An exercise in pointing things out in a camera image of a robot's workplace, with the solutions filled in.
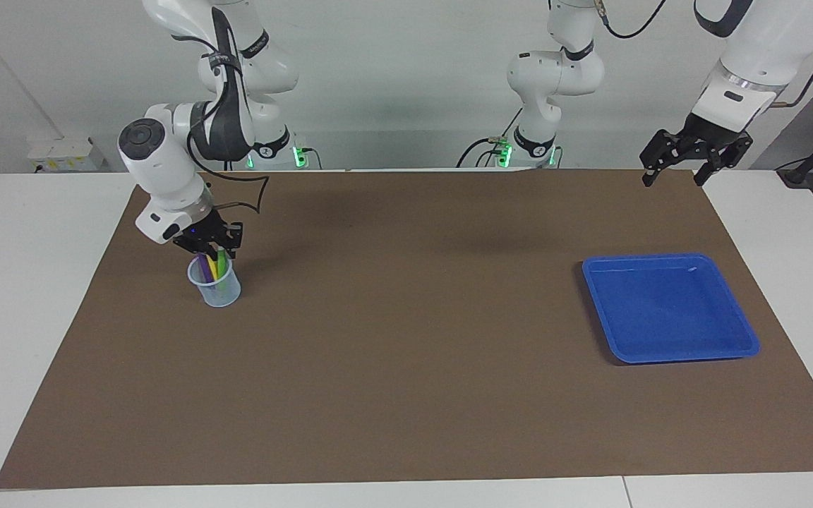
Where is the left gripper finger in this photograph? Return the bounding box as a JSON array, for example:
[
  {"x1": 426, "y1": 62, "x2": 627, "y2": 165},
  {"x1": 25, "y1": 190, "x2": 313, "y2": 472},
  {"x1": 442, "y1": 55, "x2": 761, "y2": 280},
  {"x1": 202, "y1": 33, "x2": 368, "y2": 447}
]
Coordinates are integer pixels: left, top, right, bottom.
[
  {"x1": 639, "y1": 128, "x2": 687, "y2": 188},
  {"x1": 692, "y1": 136, "x2": 754, "y2": 188}
]

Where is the blue plastic tray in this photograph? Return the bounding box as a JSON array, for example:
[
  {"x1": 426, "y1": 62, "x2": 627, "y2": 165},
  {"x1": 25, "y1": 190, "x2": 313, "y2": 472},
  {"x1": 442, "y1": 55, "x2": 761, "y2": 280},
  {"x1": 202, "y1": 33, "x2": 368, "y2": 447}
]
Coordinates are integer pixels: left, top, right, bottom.
[{"x1": 582, "y1": 253, "x2": 761, "y2": 365}]

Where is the clear plastic cup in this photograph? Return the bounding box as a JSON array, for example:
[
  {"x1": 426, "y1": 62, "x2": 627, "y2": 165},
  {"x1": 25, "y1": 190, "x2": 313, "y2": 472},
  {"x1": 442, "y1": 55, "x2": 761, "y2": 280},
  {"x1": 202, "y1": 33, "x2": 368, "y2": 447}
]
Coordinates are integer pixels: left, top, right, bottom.
[{"x1": 187, "y1": 254, "x2": 242, "y2": 309}]

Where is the white power strip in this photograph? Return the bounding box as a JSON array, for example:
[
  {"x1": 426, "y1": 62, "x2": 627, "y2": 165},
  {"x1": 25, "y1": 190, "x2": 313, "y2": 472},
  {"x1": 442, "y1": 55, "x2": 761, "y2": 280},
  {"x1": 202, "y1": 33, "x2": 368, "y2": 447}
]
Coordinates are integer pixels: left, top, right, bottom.
[{"x1": 27, "y1": 138, "x2": 106, "y2": 172}]

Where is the brown table mat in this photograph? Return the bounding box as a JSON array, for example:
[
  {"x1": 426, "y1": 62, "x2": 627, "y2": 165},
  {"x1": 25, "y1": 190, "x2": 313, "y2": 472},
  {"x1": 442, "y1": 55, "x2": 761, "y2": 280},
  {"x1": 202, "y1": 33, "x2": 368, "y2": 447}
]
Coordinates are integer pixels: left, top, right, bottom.
[{"x1": 0, "y1": 169, "x2": 813, "y2": 490}]

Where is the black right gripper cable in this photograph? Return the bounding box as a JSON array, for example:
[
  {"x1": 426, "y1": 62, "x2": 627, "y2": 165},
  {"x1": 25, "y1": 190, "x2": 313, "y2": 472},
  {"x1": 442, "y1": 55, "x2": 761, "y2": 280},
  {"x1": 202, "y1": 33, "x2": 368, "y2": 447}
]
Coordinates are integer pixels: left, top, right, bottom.
[{"x1": 186, "y1": 7, "x2": 272, "y2": 215}]

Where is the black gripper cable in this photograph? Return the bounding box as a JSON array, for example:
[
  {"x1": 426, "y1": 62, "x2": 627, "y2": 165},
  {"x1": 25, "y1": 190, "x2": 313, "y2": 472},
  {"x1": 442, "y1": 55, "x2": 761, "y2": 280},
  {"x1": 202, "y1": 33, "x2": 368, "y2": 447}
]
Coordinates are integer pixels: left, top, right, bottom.
[
  {"x1": 186, "y1": 7, "x2": 272, "y2": 215},
  {"x1": 594, "y1": 0, "x2": 813, "y2": 111}
]

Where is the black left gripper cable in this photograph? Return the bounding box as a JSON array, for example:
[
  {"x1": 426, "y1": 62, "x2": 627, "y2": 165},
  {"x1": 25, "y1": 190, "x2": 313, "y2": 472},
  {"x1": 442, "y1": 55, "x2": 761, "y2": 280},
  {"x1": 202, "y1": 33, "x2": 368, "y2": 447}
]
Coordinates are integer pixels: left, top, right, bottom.
[{"x1": 594, "y1": 0, "x2": 813, "y2": 111}]

